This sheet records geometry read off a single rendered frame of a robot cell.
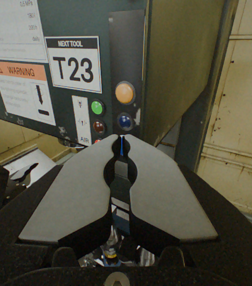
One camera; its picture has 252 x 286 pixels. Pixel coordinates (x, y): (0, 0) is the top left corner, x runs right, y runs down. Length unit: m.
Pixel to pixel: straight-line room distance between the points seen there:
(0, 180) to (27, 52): 0.27
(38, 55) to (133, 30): 0.17
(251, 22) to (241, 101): 0.40
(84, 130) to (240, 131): 1.13
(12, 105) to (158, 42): 0.33
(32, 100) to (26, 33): 0.11
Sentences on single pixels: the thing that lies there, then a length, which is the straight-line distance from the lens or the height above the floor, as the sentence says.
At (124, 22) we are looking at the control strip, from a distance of 0.24.
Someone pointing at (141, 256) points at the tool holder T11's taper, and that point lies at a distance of 0.53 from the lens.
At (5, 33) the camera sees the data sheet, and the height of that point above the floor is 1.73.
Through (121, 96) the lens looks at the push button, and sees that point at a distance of 0.24.
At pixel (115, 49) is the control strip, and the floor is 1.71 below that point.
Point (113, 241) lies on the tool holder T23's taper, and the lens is 0.56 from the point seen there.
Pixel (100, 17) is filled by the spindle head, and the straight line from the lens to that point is 0.26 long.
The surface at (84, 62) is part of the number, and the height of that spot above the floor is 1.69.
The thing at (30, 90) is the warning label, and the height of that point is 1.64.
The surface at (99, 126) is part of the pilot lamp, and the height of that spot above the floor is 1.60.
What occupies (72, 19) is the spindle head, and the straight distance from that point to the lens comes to 0.29.
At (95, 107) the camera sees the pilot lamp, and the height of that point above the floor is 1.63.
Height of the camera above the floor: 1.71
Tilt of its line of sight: 29 degrees down
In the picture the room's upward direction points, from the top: straight up
